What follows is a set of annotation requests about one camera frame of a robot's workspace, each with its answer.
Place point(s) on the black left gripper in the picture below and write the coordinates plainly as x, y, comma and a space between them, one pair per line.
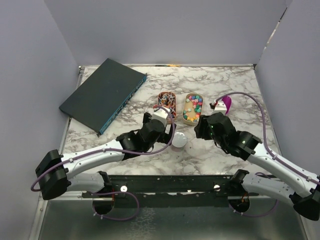
166, 138

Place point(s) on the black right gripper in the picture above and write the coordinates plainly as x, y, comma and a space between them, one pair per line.
200, 129

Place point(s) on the silver round jar lid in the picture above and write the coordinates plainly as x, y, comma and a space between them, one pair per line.
179, 140

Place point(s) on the purple plastic scoop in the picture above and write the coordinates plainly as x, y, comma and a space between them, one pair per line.
227, 102

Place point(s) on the beige tray of star candies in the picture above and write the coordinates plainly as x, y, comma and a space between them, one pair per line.
192, 109

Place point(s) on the pink tray of lollipops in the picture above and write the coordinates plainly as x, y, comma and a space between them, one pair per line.
168, 100

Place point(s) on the clear plastic jar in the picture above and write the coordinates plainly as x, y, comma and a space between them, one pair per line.
177, 149

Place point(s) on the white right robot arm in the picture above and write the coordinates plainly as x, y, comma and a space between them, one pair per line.
297, 187

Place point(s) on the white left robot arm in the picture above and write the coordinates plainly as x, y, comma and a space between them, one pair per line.
60, 173

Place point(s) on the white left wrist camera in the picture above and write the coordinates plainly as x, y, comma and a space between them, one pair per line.
161, 114

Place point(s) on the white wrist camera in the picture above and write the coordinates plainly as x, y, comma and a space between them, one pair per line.
161, 114
219, 107

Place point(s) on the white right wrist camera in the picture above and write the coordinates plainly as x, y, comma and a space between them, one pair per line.
219, 107

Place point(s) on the dark teal network switch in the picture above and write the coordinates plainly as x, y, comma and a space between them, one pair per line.
102, 96

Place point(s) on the black mounting rail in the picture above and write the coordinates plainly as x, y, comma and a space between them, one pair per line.
173, 191

